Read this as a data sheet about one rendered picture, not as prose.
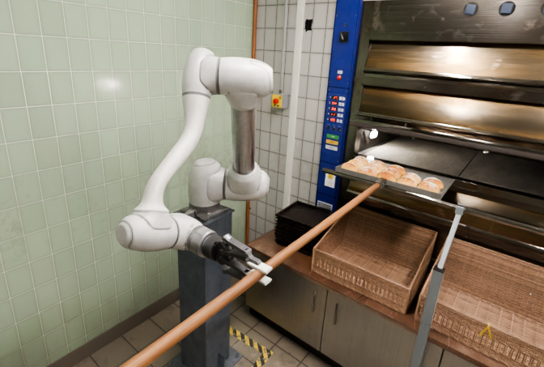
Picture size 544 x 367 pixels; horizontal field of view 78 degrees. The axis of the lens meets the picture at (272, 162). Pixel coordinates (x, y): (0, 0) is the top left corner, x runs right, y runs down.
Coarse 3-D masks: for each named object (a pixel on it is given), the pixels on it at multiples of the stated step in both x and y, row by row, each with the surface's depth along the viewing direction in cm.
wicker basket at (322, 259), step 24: (384, 216) 212; (336, 240) 218; (360, 240) 220; (408, 240) 203; (432, 240) 190; (312, 264) 196; (336, 264) 187; (360, 264) 205; (384, 264) 207; (408, 264) 203; (360, 288) 180; (384, 288) 172; (408, 288) 164
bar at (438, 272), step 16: (352, 176) 183; (400, 192) 168; (464, 208) 151; (512, 224) 141; (528, 224) 138; (448, 240) 148; (432, 272) 143; (432, 288) 145; (432, 304) 146; (416, 352) 156
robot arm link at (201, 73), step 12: (204, 48) 121; (192, 60) 117; (204, 60) 117; (216, 60) 117; (192, 72) 116; (204, 72) 116; (216, 72) 116; (192, 84) 116; (204, 84) 117; (216, 84) 117
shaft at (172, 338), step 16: (368, 192) 154; (352, 208) 141; (320, 224) 121; (304, 240) 111; (288, 256) 104; (256, 272) 93; (240, 288) 87; (208, 304) 81; (224, 304) 82; (192, 320) 76; (176, 336) 72; (144, 352) 67; (160, 352) 68
